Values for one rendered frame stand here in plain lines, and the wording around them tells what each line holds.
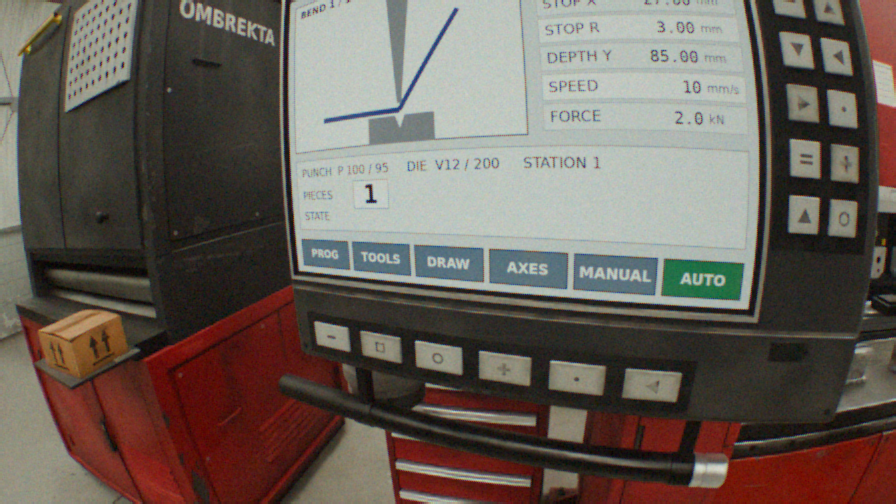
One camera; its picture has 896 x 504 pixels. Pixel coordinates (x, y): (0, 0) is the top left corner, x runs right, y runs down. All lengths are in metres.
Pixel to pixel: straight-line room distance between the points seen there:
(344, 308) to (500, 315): 0.13
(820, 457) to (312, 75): 1.29
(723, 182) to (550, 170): 0.10
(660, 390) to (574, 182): 0.14
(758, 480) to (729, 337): 0.93
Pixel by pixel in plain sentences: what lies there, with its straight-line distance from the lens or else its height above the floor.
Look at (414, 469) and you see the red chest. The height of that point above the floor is 0.47.
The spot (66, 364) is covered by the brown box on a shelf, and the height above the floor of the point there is 1.02.
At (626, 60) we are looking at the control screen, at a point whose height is 1.47.
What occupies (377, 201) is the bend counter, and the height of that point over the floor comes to 1.38.
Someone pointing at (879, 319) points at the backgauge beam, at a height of 0.96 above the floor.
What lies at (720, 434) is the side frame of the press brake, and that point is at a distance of 0.89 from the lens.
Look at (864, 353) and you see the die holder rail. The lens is 1.33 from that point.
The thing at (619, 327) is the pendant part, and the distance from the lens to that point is 0.27.
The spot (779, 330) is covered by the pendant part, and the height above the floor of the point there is 1.31.
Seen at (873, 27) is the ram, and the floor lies 1.81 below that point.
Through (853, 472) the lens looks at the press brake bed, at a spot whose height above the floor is 0.64.
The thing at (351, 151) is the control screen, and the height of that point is 1.42.
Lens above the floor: 1.40
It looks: 11 degrees down
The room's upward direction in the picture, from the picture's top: 2 degrees counter-clockwise
